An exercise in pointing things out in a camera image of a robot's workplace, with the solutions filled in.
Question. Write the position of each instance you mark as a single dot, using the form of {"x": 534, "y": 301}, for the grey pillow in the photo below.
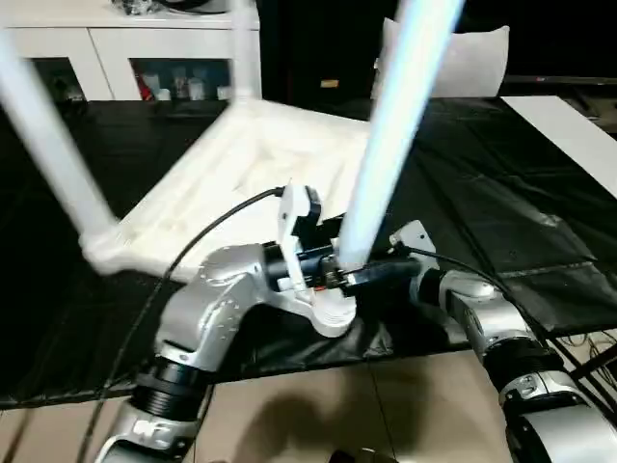
{"x": 477, "y": 62}

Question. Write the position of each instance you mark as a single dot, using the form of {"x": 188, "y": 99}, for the white sideboard with glass doors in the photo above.
{"x": 144, "y": 41}

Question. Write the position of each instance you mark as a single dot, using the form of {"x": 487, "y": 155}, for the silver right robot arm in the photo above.
{"x": 482, "y": 313}

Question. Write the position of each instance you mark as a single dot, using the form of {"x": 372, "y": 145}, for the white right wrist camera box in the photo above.
{"x": 414, "y": 236}

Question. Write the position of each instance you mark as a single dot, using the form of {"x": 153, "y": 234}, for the black cabinet with gold label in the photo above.
{"x": 328, "y": 48}

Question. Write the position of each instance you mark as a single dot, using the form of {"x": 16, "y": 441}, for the crumpled patterned bag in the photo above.
{"x": 127, "y": 7}

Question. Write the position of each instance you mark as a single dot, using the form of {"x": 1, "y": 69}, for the white flat board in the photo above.
{"x": 569, "y": 135}

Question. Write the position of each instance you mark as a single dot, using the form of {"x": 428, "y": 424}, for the black metal bar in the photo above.
{"x": 595, "y": 359}

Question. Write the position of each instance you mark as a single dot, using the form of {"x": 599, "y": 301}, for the white plastic table top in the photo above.
{"x": 217, "y": 169}

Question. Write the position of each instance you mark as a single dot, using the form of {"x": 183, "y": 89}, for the black mat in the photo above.
{"x": 482, "y": 193}

